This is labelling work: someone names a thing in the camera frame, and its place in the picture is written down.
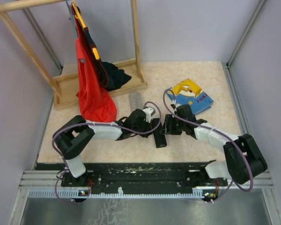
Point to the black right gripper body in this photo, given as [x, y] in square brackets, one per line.
[173, 126]

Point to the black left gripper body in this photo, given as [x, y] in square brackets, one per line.
[144, 127]

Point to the black glasses case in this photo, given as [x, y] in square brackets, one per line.
[159, 137]

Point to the grey glasses case green lining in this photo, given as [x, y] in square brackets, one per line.
[135, 100]

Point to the red garment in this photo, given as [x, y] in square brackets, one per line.
[95, 103]

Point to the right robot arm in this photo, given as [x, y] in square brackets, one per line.
[243, 158]

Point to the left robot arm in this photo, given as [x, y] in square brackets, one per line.
[73, 137]

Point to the blue yellow folded cloth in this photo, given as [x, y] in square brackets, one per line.
[189, 93]

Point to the black hanging garment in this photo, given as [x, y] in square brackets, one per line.
[110, 76]

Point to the wooden clothes rack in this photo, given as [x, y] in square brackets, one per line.
[118, 42]

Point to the yellow clothes hanger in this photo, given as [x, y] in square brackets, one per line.
[78, 16]

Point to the grey red clothes hanger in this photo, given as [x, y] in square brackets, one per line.
[71, 18]

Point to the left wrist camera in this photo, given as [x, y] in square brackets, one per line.
[149, 111]

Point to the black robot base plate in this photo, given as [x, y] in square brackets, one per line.
[143, 178]

